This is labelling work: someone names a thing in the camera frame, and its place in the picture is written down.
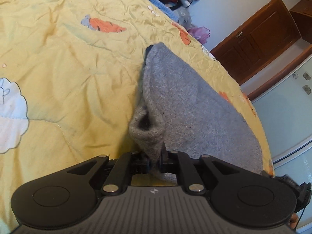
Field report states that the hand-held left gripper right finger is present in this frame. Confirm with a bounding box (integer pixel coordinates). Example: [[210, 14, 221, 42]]
[[158, 144, 256, 195]]

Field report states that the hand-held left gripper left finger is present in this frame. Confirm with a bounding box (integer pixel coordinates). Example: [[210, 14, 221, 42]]
[[63, 151, 150, 195]]

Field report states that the grey sweater with navy sleeves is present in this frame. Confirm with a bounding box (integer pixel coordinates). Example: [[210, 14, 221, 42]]
[[129, 42, 265, 183]]

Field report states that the white wardrobe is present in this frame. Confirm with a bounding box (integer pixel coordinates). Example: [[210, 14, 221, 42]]
[[251, 56, 312, 234]]

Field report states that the yellow floral quilt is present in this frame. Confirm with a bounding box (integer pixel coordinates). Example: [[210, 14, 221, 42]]
[[0, 0, 275, 234]]

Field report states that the pink plastic bag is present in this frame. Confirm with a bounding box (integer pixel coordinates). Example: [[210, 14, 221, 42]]
[[188, 26, 210, 45]]

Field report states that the clear plastic bag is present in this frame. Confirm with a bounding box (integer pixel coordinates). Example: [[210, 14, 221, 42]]
[[178, 7, 195, 27]]

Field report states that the brown wooden door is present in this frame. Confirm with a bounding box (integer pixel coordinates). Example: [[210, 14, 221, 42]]
[[210, 0, 301, 86]]

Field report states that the light blue knitted cloth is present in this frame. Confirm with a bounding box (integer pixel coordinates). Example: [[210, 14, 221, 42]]
[[146, 0, 179, 21]]

